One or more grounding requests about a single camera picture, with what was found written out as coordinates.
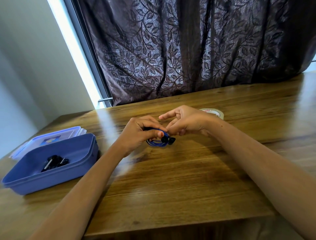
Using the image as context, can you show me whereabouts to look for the clear container lid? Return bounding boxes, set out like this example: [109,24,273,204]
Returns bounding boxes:
[9,126,87,160]

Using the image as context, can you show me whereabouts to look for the grey window frame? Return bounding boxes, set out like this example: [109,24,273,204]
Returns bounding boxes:
[62,0,114,108]

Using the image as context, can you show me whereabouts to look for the person's right forearm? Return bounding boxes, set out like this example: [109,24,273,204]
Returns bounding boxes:
[204,116,316,240]

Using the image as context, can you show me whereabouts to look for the black wired earphones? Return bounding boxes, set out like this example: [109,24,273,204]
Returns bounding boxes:
[41,155,70,173]

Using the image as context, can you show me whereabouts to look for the person's right hand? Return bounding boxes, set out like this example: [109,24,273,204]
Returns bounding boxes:
[158,105,221,138]

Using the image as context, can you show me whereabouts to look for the person's left hand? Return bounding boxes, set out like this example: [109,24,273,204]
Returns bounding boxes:
[116,115,169,158]

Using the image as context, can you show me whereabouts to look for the dark leaf-patterned curtain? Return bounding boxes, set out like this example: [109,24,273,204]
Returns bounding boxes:
[76,0,316,107]

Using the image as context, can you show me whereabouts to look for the blue plastic container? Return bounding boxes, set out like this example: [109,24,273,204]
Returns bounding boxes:
[2,133,99,196]

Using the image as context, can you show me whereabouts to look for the person's left forearm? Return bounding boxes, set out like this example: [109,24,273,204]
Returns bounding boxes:
[28,143,132,240]

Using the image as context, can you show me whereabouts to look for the clear tape roll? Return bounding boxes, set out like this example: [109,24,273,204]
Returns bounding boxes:
[199,108,224,120]

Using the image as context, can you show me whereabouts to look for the blue wired earphones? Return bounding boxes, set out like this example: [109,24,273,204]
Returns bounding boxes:
[143,127,176,148]

